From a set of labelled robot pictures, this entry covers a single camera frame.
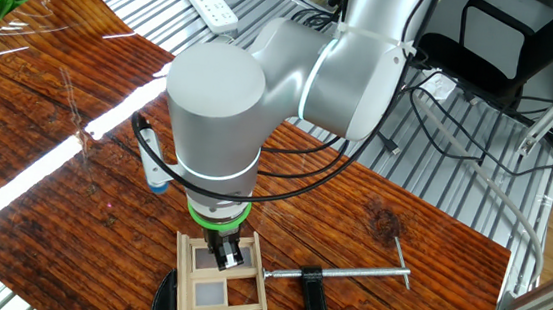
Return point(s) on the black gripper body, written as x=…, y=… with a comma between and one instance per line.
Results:
x=221, y=235

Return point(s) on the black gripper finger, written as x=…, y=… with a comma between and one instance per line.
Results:
x=230, y=257
x=214, y=251

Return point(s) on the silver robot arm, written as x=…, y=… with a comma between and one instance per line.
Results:
x=216, y=99

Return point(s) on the black C-clamp with steel screw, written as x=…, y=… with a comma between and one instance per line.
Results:
x=316, y=304

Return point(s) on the wood grain table mat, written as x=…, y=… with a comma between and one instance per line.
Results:
x=76, y=208

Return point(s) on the white power strip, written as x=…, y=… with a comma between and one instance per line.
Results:
x=209, y=3

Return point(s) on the white paper tag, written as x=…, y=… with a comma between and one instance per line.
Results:
x=438, y=86

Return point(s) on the black office chair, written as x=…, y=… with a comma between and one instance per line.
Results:
x=466, y=56

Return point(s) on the miniature wooden window frame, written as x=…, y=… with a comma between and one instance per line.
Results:
x=183, y=277

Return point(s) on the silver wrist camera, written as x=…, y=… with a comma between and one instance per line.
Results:
x=153, y=159

